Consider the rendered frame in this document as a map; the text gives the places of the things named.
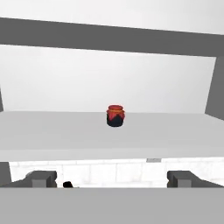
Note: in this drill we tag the small black object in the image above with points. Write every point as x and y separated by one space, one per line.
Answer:
67 184

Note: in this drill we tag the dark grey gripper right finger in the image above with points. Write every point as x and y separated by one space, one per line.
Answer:
182 178

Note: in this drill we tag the dark jam jar red lid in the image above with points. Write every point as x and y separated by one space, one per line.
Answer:
115 116

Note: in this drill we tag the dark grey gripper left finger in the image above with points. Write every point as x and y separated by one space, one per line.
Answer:
40 178

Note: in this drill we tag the grey open cabinet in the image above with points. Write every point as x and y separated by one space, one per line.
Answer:
110 87

